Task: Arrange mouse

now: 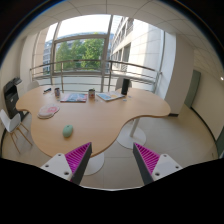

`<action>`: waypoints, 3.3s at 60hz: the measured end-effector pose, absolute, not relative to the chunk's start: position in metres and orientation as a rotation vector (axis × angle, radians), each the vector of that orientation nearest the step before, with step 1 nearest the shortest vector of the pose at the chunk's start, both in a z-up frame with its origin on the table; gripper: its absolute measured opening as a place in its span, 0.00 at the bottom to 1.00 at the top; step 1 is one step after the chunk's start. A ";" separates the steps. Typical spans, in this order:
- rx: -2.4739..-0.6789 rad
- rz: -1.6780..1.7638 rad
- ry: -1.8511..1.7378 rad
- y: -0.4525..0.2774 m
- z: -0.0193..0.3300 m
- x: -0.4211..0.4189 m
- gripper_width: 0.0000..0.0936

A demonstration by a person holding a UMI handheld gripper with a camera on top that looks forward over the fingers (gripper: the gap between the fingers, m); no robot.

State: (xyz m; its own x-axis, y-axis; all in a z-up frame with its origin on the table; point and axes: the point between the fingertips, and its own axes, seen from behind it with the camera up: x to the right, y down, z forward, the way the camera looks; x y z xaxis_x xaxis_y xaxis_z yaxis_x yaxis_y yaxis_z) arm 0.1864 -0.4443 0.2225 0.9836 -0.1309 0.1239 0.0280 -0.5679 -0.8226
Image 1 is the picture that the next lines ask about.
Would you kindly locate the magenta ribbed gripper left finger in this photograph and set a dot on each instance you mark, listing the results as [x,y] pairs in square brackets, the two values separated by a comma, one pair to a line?
[70,166]

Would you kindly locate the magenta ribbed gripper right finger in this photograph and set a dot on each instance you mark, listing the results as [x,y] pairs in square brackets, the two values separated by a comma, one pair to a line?
[153,166]

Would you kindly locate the mint green computer mouse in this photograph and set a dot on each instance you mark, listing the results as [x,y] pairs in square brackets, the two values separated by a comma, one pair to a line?
[67,131]

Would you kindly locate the wooden curved table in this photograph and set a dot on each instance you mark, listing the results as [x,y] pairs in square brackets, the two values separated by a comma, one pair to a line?
[94,121]

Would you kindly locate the red blue magazine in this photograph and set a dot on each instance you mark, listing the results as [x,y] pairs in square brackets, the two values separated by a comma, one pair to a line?
[74,97]

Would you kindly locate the white chair wooden legs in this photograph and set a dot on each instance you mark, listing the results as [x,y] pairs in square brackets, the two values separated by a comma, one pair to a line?
[13,124]

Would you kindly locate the dark patterned cup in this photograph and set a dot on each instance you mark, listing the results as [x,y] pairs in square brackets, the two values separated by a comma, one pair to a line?
[57,92]

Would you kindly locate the light blue open book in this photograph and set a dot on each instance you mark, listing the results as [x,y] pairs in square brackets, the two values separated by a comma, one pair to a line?
[109,96]

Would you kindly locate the black tall speaker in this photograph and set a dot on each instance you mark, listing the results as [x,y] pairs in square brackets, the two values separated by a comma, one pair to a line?
[125,86]

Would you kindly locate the green door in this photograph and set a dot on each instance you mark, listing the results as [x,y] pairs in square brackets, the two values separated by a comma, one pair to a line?
[193,88]

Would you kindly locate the metal balcony railing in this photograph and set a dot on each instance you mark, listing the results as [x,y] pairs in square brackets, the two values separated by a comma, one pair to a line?
[102,75]

